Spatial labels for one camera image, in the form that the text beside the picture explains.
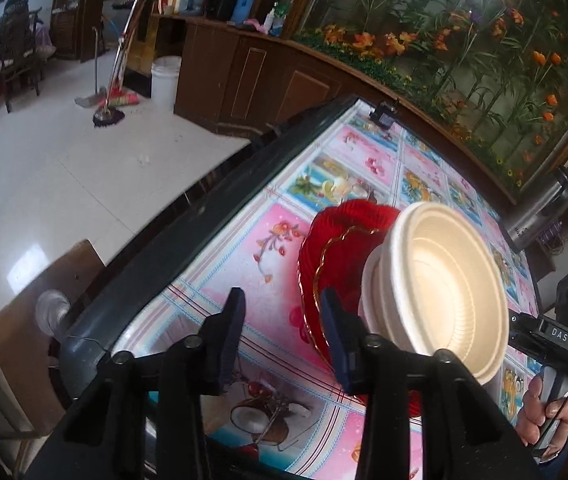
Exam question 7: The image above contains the white foam plate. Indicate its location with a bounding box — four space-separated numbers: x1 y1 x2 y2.
357 246 389 338

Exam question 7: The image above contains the large red scalloped plate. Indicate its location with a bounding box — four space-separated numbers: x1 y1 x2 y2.
297 198 424 418

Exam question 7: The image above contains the beige paper bowl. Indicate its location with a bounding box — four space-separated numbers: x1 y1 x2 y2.
391 202 509 385

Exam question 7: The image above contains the white foam bowl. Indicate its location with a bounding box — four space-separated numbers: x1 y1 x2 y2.
372 210 412 350

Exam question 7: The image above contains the small red gold-rimmed plate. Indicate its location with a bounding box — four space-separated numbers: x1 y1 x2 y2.
305 226 387 367

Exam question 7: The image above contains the right hand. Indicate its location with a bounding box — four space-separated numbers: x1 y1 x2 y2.
515 376 568 454

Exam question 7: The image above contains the colourful fruit pattern tablecloth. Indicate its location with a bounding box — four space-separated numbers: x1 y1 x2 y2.
116 101 538 479

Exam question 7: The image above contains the stainless steel thermos kettle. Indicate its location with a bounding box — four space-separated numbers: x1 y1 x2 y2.
500 166 568 254

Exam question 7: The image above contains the small black jar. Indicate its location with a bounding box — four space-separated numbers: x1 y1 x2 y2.
369 102 398 131

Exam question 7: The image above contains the broom with red bristles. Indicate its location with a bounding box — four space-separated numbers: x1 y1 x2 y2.
75 0 148 128

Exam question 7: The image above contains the wooden counter cabinet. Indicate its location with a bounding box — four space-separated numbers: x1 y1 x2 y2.
155 15 515 206

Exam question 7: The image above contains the white plastic bucket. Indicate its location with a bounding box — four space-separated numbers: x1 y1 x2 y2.
150 55 182 113

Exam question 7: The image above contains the flower and bamboo mural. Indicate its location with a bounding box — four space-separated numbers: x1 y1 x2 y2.
296 0 568 194

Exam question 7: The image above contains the seated person in black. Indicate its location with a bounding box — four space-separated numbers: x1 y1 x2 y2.
0 0 56 70

